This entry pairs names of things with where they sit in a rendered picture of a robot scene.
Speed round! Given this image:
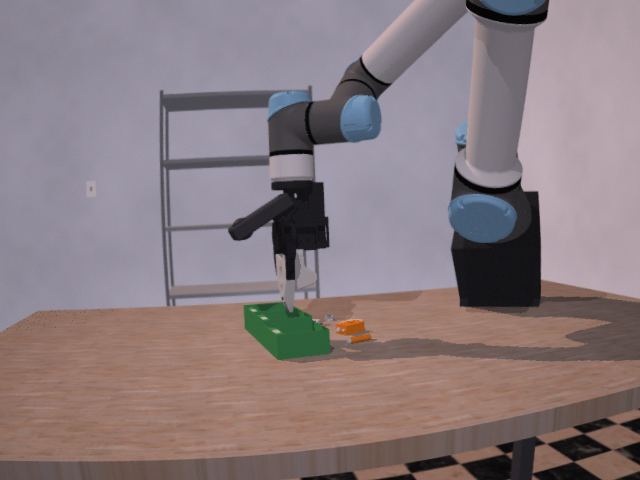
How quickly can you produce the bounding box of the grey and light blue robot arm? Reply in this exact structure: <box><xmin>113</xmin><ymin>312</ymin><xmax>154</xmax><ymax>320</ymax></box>
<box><xmin>267</xmin><ymin>0</ymin><xmax>549</xmax><ymax>243</ymax></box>

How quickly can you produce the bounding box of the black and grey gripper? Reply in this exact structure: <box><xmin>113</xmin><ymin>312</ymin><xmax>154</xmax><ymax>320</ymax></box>
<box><xmin>271</xmin><ymin>180</ymin><xmax>329</xmax><ymax>312</ymax></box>

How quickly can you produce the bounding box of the green rack of three bins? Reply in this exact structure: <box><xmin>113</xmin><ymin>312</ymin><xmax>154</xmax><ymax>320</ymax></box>
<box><xmin>243</xmin><ymin>302</ymin><xmax>330</xmax><ymax>360</ymax></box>

